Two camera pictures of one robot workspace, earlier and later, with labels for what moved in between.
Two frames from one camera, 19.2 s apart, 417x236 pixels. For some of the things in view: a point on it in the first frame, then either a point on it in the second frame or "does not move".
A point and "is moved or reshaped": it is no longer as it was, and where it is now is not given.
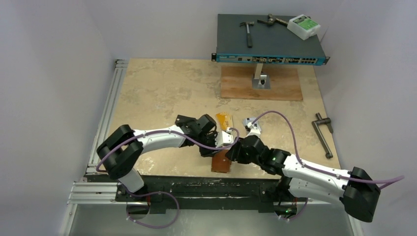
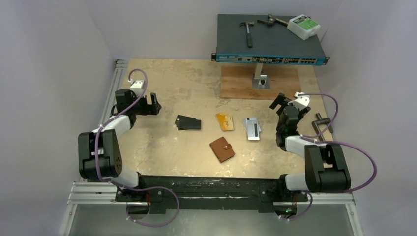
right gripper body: [233, 153] → [284, 106]
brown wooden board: [236, 82] does not move
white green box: [303, 27] does not move
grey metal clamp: [315, 124] does not move
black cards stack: [182, 120] does not move
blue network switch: [264, 39] does not move
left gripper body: [209, 139] → [142, 108]
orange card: [225, 120] does not move
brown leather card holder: [220, 162] is moved or reshaped
